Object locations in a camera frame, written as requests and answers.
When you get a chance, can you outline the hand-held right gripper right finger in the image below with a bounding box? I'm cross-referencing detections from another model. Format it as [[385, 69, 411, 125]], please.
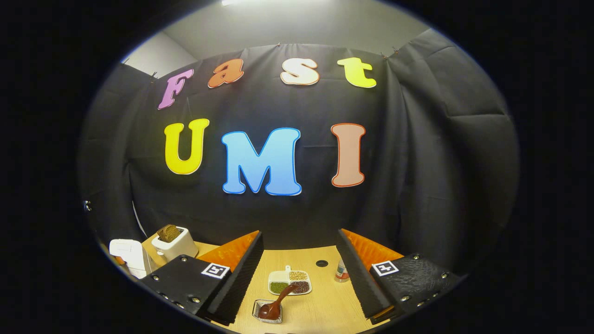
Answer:
[[336, 228, 465, 326]]

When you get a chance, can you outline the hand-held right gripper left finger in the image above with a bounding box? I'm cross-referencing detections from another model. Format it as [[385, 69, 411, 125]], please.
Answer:
[[138, 230, 265, 326]]

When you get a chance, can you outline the metal chopstick holder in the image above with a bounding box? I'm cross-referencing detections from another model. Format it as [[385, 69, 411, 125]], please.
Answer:
[[252, 299, 284, 324]]

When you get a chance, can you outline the brown wooden spoon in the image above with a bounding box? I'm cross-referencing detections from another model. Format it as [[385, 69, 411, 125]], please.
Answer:
[[258, 284, 301, 321]]

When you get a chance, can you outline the white rice cooker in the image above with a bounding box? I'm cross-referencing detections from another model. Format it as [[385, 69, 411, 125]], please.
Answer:
[[109, 238, 157, 280]]

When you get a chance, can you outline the clear plastic bottle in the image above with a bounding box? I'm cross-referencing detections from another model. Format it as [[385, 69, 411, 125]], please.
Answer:
[[334, 259, 351, 283]]

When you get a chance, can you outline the white divided tray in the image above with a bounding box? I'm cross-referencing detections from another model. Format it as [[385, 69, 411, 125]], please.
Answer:
[[268, 265, 312, 296]]

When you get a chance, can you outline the white toaster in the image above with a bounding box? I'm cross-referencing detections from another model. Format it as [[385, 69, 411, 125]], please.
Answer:
[[152, 226, 199, 263]]

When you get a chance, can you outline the black backdrop cloth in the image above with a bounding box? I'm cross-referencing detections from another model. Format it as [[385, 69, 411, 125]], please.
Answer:
[[77, 28, 520, 279]]

